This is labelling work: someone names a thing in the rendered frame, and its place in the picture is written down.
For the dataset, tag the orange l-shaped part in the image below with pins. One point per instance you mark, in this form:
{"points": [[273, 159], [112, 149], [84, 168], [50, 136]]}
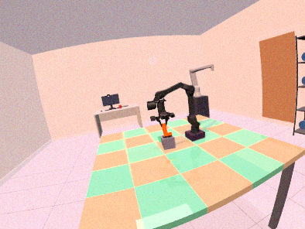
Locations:
{"points": [[166, 134]]}

